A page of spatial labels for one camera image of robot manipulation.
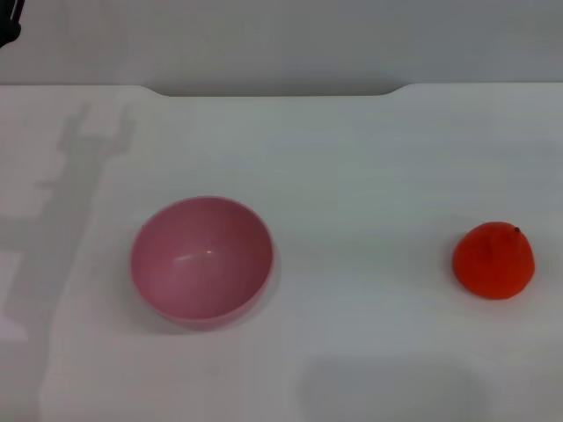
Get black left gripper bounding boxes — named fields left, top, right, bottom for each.
left=0, top=0, right=23, bottom=47

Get pink plastic bowl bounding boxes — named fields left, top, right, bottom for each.
left=128, top=195, right=275, bottom=331

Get orange toy fruit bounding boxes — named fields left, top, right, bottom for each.
left=452, top=221, right=537, bottom=301

